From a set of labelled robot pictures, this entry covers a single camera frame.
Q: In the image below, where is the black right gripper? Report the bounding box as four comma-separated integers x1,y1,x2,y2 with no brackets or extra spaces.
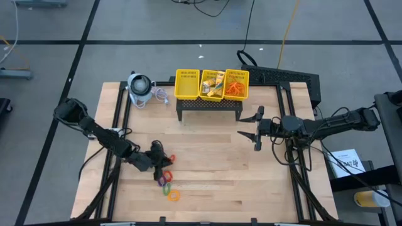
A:
236,105,282,152

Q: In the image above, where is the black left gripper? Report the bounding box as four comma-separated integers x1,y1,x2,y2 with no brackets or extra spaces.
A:
126,141,173,181

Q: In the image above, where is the white desk lamp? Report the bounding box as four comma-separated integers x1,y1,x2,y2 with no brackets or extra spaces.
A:
125,71,154,109

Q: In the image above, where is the black perforated metal stand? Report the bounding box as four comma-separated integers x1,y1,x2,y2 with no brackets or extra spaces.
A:
175,97,244,122

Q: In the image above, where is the yellow plastic basket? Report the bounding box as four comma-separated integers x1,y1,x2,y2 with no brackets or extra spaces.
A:
200,69,226,103
223,68,250,102
174,69,201,100

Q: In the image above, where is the black perforated metal panel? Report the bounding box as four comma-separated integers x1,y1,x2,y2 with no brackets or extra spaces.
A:
241,64,322,109

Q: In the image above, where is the white paper booklet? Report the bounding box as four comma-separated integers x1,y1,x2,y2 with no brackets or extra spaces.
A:
326,148,367,179

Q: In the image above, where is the black equipment cart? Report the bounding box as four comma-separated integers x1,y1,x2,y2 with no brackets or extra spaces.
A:
329,90,402,226

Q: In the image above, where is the grey metal floor base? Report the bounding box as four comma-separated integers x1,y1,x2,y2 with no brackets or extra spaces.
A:
0,68,34,80
14,0,67,8

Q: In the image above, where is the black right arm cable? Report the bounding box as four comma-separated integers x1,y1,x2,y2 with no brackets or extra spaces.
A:
270,106,318,173

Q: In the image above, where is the yellow ball with ring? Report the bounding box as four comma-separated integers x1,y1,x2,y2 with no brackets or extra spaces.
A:
167,189,181,202

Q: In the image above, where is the black aluminium table frame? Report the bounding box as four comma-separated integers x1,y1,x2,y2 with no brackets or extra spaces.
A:
75,80,339,226

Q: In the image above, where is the white coiled lamp cable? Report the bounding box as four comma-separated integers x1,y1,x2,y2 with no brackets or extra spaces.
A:
150,87,171,105

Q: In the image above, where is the black floor cable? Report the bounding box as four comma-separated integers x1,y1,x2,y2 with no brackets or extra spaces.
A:
236,0,259,67

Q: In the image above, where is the yellow power cable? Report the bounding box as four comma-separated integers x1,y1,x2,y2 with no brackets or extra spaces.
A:
276,0,302,70

